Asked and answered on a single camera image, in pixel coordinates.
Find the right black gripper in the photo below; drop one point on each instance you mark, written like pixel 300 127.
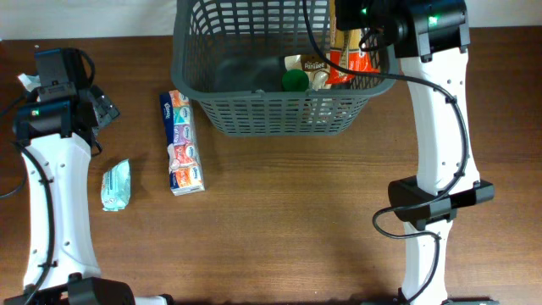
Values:
pixel 347 19

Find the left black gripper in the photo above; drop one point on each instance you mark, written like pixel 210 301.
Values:
pixel 107 108

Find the red spaghetti package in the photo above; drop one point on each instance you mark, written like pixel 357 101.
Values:
pixel 346 45

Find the beige snack bag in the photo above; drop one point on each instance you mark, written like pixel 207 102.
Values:
pixel 316 69

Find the green lid jar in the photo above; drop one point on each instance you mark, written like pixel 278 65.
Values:
pixel 295 80

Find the light green wet wipes pack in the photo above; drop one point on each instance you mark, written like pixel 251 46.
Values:
pixel 116 187

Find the grey plastic shopping basket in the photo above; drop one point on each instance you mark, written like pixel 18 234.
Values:
pixel 230 57

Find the Kleenex tissue multipack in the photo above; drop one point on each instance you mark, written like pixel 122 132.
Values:
pixel 185 169

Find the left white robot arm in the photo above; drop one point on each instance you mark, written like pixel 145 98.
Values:
pixel 54 134

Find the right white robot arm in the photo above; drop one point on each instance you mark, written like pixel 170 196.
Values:
pixel 431 40

